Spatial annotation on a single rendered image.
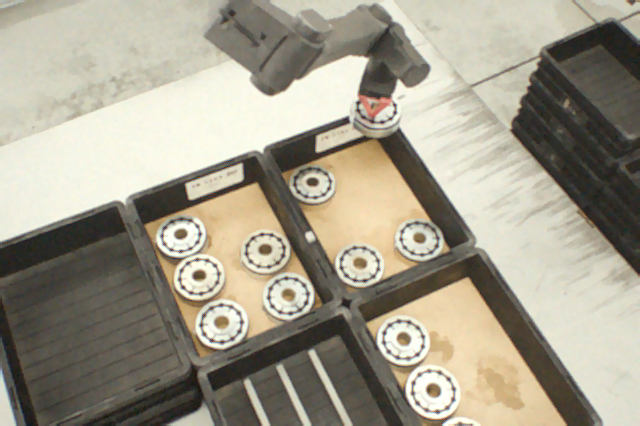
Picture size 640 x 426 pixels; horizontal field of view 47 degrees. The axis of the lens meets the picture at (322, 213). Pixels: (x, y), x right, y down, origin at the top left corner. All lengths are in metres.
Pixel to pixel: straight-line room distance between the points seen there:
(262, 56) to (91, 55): 2.24
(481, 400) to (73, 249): 0.87
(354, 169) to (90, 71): 1.64
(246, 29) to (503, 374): 0.86
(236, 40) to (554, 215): 1.11
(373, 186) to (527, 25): 1.82
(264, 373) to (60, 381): 0.38
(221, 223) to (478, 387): 0.62
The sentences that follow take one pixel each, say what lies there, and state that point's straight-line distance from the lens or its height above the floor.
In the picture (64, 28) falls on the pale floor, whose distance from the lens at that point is 3.26.
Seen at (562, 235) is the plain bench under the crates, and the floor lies 0.70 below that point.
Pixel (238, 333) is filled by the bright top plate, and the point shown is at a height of 0.86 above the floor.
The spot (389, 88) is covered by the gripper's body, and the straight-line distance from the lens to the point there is 1.39.
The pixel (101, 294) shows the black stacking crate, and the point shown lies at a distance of 1.54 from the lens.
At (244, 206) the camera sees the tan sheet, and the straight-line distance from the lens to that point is 1.59.
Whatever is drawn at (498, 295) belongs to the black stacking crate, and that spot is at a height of 0.90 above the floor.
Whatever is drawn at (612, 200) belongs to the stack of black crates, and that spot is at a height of 0.36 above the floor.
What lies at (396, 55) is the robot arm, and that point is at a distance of 1.30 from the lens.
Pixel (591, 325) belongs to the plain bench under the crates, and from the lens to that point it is 1.73.
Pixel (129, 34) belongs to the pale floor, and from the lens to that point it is 3.17.
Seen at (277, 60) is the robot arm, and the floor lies 1.51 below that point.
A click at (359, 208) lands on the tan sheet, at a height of 0.83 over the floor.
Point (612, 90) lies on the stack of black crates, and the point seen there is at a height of 0.49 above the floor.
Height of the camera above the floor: 2.17
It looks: 58 degrees down
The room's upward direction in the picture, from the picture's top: 4 degrees clockwise
